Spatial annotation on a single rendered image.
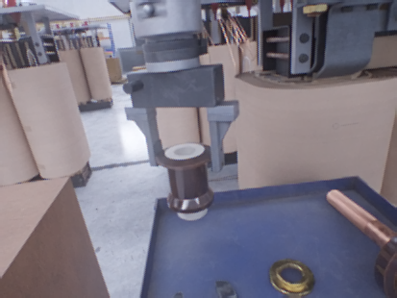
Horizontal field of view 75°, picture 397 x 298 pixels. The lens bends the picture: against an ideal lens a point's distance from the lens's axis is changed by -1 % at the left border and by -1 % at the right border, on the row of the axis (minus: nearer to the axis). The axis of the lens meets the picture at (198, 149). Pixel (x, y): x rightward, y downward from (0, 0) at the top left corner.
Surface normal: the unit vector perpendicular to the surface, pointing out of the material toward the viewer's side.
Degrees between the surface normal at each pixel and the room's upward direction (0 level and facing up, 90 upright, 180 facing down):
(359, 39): 90
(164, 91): 90
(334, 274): 0
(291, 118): 90
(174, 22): 90
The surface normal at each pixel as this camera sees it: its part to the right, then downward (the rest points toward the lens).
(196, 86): -0.35, 0.39
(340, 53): 0.13, 0.36
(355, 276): -0.10, -0.92
